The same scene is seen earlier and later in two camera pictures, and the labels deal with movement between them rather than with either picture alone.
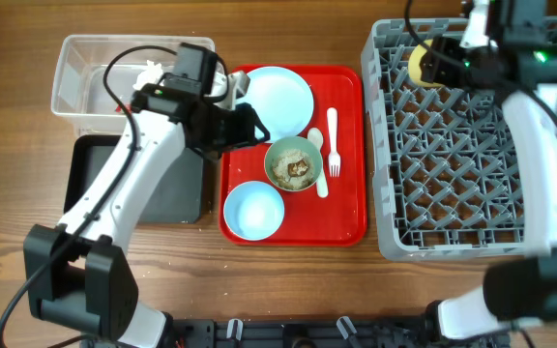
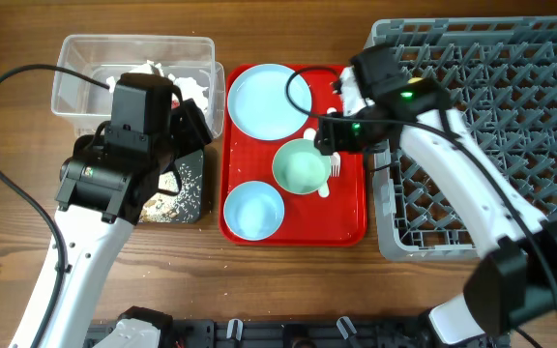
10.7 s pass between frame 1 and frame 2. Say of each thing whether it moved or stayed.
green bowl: moved
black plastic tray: stayed
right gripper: moved
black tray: moved
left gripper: moved
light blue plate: stayed
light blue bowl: stayed
